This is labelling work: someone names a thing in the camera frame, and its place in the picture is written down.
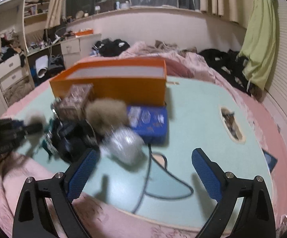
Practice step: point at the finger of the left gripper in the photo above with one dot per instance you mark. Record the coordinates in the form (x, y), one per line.
(32, 129)

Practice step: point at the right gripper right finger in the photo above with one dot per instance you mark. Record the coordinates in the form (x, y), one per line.
(256, 216)

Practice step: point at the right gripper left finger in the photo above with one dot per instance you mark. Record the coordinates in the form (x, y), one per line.
(32, 217)

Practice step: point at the silver glitter pouch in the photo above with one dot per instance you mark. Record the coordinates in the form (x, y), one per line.
(124, 145)

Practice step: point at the dark green fabric bundle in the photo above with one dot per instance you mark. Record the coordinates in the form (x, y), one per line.
(69, 139)

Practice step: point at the pink floral blanket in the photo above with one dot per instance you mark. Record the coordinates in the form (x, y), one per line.
(270, 128)

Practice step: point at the brown patterned paper box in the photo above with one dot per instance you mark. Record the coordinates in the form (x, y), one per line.
(72, 105)

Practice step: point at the brown furry plush toy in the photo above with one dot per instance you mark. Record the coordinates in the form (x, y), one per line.
(106, 115)

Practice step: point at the white drawer cabinet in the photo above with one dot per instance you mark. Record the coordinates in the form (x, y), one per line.
(74, 49)

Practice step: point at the black clothes pile left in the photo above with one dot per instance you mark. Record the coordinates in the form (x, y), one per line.
(109, 48)

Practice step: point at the black clothes pile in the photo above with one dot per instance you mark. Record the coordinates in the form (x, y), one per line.
(109, 48)
(230, 66)

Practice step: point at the orange box on cabinet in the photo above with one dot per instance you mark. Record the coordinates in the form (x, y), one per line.
(85, 32)

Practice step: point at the orange cardboard box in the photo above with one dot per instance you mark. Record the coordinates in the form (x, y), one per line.
(136, 81)

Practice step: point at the blue tin case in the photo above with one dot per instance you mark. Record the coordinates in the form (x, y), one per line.
(149, 122)

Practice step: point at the black clothes pile right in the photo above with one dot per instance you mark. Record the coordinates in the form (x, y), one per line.
(230, 66)

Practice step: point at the green hanging cloth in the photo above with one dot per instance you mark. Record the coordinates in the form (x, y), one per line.
(259, 45)

